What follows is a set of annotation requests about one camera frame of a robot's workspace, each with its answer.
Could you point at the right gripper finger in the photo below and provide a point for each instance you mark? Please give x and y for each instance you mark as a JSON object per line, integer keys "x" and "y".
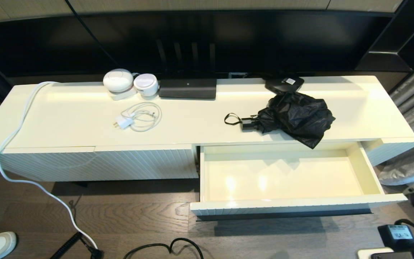
{"x": 376, "y": 253}

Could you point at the white fluted drawer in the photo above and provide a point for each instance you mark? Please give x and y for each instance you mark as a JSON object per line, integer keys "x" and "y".
{"x": 300, "y": 180}

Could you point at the black umbrella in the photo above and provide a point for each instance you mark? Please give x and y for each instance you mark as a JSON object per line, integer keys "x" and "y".
{"x": 297, "y": 115}

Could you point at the white tv cabinet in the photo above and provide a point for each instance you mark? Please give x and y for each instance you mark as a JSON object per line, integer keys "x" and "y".
{"x": 84, "y": 162}

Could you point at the black set-top box with label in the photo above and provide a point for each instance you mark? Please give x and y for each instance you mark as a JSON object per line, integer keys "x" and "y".
{"x": 282, "y": 83}

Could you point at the black shelf unit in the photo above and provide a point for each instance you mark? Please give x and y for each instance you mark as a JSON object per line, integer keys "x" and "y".
{"x": 390, "y": 57}

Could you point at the black television screen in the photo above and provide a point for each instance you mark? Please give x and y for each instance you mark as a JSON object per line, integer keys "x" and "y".
{"x": 264, "y": 39}

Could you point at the black router with antennas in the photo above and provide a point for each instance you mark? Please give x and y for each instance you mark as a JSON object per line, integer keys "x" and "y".
{"x": 187, "y": 88}

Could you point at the small white round device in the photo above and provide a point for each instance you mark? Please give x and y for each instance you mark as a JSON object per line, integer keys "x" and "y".
{"x": 146, "y": 85}

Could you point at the large white dome device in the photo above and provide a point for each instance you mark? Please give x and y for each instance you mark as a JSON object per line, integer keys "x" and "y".
{"x": 118, "y": 81}

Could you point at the labelled black wrist camera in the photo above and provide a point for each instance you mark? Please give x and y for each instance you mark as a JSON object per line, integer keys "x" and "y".
{"x": 395, "y": 235}

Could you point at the white wall socket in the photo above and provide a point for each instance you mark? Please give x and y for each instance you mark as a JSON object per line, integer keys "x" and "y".
{"x": 237, "y": 75}

